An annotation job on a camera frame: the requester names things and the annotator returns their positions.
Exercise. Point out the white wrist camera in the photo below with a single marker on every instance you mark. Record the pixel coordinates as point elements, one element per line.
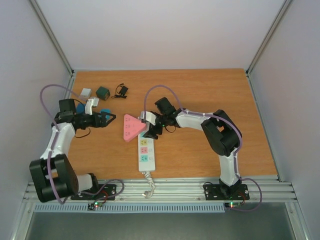
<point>147,116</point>
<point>91,103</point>

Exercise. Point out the aluminium frame post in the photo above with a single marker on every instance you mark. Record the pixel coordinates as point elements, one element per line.
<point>269,34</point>
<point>48,30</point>

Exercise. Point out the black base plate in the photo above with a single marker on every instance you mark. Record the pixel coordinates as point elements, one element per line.
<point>109,189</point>
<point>215,193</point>

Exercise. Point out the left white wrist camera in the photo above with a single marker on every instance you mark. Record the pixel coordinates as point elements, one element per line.
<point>91,103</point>

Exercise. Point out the black charger with cable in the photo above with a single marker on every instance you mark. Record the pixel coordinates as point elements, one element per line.
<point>120,91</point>

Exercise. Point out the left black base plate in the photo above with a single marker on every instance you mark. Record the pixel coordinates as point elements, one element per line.
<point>109,189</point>

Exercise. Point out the left aluminium frame post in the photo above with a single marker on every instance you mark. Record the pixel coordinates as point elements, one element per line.
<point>48,30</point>

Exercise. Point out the dark green patterned plug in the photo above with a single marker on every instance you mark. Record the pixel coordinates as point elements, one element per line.
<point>103,93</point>

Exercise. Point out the right small circuit board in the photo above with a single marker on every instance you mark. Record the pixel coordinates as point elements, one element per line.
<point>233,205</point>

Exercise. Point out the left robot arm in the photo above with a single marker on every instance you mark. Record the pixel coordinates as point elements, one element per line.
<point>52,174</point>

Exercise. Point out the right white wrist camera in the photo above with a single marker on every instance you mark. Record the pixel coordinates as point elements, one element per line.
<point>147,116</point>

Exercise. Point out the white cube plug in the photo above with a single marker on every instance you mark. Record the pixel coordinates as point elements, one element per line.
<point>86,93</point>

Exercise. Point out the white power strip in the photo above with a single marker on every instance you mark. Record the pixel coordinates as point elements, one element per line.
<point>146,152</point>

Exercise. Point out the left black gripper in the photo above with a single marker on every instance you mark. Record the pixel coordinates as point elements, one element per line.
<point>103,123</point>

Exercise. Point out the left small circuit board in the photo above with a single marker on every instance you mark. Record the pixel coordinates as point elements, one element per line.
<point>95,205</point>

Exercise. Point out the blue cube adapter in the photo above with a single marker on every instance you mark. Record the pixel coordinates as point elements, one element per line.
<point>80,108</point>

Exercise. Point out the small circuit board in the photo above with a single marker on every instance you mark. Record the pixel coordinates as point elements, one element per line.
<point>95,205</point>
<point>233,205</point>

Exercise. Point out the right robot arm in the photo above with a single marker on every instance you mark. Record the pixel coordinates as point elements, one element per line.
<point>223,136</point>

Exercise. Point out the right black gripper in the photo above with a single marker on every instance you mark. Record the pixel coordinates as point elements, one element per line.
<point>154,132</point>

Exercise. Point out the pink triangular socket adapter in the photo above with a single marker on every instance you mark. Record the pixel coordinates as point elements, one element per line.
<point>132,127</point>

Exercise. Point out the right aluminium frame post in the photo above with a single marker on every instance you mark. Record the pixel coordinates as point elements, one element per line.
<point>269,34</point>

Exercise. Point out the teal oval plug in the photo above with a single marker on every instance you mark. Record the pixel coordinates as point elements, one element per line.
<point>106,110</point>

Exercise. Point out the blue slotted cable duct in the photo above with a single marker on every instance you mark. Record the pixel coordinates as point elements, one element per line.
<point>128,208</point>

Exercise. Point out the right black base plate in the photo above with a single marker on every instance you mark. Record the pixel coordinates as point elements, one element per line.
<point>215,193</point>

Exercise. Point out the aluminium front rail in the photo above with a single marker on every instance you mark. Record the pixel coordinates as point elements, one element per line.
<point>190,190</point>

